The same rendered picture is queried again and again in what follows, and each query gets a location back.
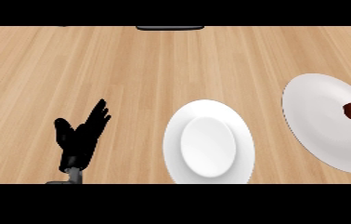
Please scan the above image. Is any white round plate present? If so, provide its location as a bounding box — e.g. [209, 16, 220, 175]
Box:
[162, 99, 257, 185]

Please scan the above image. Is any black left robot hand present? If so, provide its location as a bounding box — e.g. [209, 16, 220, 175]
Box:
[53, 98, 112, 174]

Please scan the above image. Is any dark flat appliance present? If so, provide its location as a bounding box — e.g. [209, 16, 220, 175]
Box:
[134, 25, 205, 32]

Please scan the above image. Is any pale grey round plate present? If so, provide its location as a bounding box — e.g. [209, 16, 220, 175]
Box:
[282, 72, 351, 174]

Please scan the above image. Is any dark red bell pepper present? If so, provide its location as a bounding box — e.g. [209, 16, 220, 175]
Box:
[341, 102, 351, 120]

